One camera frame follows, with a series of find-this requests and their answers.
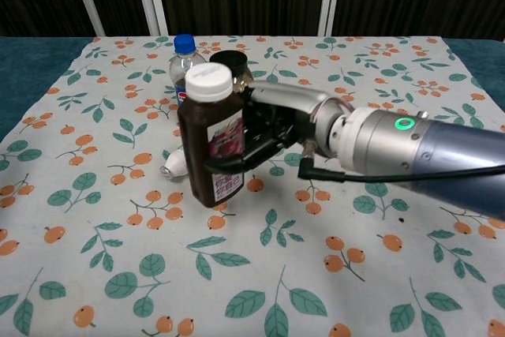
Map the glass jar black lid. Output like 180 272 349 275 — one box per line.
209 50 254 95

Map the black cable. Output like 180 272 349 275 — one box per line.
296 158 505 184

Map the small white green-label bottle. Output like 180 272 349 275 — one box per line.
159 148 189 180

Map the dark juice bottle white cap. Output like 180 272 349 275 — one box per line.
177 62 248 208

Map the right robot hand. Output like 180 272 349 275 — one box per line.
203 81 343 174

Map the Pepsi bottle blue cap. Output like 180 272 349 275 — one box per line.
168 34 209 108

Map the floral fruit-print tablecloth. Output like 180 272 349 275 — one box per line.
0 35 505 337

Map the teal table cover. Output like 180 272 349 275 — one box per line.
0 36 92 143

